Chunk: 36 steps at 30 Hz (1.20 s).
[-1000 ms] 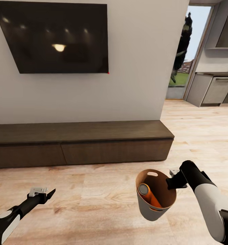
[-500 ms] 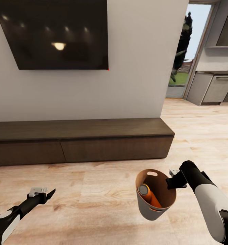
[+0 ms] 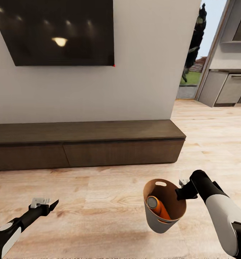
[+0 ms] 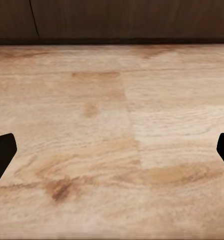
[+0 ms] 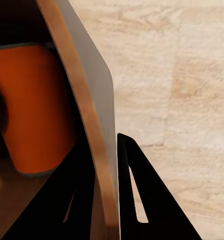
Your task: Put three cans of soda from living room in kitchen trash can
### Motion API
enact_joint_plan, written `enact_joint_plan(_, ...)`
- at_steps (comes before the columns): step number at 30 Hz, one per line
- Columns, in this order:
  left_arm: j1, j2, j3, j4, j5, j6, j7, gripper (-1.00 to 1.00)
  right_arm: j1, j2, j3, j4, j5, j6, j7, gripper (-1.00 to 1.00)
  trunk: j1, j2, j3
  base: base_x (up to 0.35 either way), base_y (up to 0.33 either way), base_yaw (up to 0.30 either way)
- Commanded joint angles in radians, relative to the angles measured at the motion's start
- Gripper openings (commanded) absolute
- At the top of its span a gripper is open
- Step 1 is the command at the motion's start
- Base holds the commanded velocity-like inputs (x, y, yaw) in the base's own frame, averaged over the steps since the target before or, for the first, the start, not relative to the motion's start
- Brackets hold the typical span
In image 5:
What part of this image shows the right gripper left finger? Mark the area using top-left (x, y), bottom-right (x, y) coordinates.
top-left (1, 136), bottom-right (96, 240)

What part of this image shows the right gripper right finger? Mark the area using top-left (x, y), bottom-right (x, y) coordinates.
top-left (117, 133), bottom-right (202, 240)

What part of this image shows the trash can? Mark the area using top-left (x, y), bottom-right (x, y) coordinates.
top-left (0, 0), bottom-right (120, 240)

